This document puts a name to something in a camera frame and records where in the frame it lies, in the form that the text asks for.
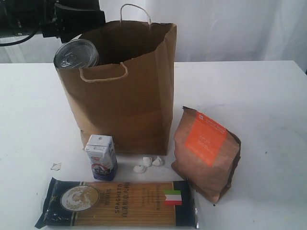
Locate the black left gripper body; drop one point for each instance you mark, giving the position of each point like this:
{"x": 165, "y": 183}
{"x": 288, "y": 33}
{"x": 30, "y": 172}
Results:
{"x": 53, "y": 18}

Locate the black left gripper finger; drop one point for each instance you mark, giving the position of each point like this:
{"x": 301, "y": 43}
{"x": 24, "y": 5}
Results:
{"x": 82, "y": 21}
{"x": 80, "y": 4}

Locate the dark tea can silver lid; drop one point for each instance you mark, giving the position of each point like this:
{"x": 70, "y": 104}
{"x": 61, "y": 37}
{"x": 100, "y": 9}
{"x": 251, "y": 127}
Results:
{"x": 78, "y": 53}

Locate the brown paper shopping bag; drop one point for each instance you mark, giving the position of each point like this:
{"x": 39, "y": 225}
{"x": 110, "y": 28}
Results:
{"x": 129, "y": 95}

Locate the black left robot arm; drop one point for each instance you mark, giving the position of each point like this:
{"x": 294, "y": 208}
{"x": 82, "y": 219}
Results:
{"x": 18, "y": 18}

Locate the small blue white milk carton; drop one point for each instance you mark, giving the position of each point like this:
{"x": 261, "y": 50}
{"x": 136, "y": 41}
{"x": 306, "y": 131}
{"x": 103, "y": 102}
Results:
{"x": 101, "y": 152}

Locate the small clear plastic scrap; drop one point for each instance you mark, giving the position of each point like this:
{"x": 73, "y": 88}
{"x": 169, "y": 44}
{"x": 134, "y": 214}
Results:
{"x": 56, "y": 167}

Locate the spaghetti package dark blue ends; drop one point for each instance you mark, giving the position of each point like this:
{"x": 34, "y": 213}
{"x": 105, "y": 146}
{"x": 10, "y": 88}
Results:
{"x": 165, "y": 204}

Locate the brown pouch orange label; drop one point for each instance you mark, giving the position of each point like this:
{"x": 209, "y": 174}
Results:
{"x": 206, "y": 154}

